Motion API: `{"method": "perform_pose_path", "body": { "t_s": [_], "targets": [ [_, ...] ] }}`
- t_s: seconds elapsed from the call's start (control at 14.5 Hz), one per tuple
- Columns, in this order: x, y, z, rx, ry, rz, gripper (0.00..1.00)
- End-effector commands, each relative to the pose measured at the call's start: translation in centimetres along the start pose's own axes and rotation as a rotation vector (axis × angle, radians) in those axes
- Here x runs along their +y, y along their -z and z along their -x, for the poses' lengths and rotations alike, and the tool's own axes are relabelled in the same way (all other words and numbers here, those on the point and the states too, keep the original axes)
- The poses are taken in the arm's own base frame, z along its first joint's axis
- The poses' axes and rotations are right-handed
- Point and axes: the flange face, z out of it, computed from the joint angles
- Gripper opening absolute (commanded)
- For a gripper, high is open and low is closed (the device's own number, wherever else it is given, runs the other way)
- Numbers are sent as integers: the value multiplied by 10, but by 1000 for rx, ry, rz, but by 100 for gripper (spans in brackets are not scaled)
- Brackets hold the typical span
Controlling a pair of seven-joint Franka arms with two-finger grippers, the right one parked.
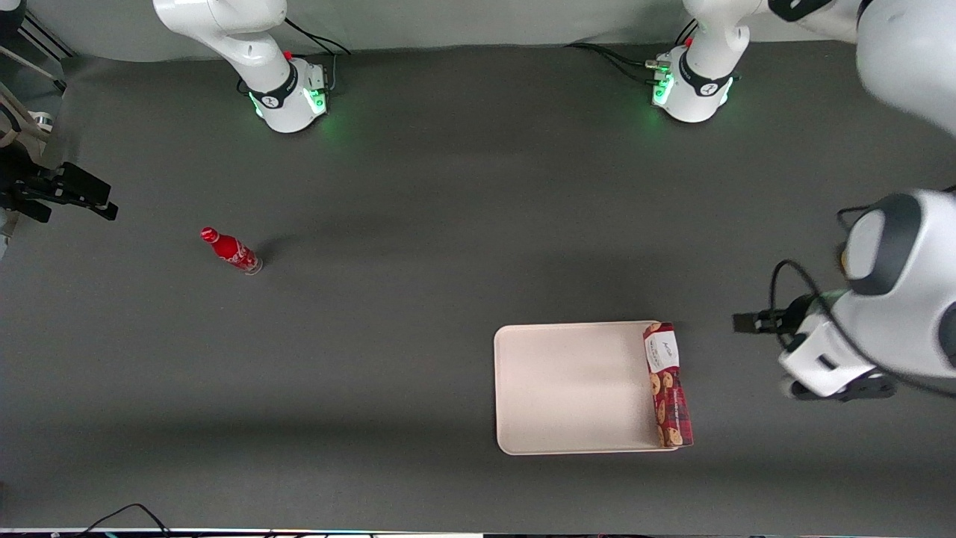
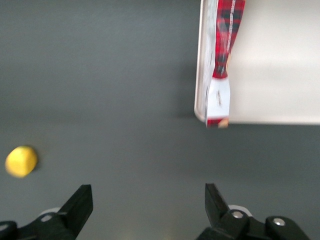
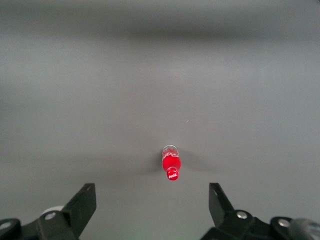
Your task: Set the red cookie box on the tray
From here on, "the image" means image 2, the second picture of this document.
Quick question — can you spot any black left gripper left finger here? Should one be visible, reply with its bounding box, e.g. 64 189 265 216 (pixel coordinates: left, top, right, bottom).
0 184 94 240

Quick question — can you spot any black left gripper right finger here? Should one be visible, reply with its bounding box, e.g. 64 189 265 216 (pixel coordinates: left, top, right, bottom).
196 182 311 240

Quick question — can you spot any red plaid cookie box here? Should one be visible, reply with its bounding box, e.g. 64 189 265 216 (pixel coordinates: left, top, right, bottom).
202 0 246 129

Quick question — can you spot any beige rectangular plastic tray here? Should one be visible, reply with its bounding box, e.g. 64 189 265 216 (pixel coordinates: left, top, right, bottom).
194 0 320 126

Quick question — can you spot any yellow lemon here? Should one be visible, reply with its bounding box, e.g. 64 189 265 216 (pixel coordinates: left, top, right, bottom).
4 145 39 179

